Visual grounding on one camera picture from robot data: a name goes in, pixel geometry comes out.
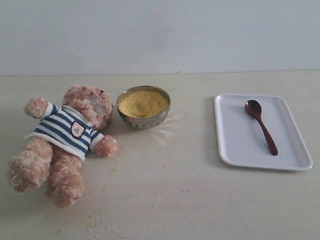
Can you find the dark red wooden spoon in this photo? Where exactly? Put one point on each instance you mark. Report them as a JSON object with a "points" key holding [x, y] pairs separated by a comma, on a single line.
{"points": [[254, 109]]}

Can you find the teddy bear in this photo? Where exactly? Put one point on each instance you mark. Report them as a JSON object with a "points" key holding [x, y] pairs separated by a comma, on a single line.
{"points": [[57, 147]]}

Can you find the steel bowl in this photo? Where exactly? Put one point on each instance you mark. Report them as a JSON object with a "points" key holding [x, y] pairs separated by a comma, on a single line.
{"points": [[144, 123]]}

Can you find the yellow millet grains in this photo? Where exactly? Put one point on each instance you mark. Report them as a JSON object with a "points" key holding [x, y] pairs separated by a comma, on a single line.
{"points": [[143, 104]]}

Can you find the white plastic tray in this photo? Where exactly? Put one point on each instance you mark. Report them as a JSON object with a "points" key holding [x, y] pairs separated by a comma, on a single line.
{"points": [[241, 141]]}

